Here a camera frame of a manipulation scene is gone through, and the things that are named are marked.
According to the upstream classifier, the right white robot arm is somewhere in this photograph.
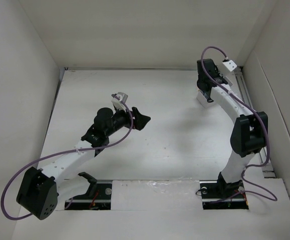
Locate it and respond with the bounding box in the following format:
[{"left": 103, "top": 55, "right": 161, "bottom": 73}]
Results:
[{"left": 197, "top": 58, "right": 268, "bottom": 199}]

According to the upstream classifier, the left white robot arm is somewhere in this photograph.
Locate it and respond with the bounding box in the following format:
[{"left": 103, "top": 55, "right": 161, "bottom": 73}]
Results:
[{"left": 16, "top": 107, "right": 151, "bottom": 220}]

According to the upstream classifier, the aluminium side rail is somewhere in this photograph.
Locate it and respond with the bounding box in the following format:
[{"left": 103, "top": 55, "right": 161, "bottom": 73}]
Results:
[{"left": 234, "top": 66, "right": 277, "bottom": 179}]

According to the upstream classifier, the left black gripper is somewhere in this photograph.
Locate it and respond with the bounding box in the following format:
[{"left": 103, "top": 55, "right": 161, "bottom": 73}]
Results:
[{"left": 105, "top": 104, "right": 150, "bottom": 137}]

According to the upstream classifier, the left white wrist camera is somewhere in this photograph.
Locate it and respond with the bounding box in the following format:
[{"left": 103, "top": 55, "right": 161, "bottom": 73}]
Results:
[{"left": 111, "top": 92, "right": 128, "bottom": 111}]

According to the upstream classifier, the white three-compartment container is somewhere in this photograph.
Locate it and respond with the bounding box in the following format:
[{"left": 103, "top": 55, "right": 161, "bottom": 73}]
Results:
[{"left": 197, "top": 76, "right": 233, "bottom": 107}]

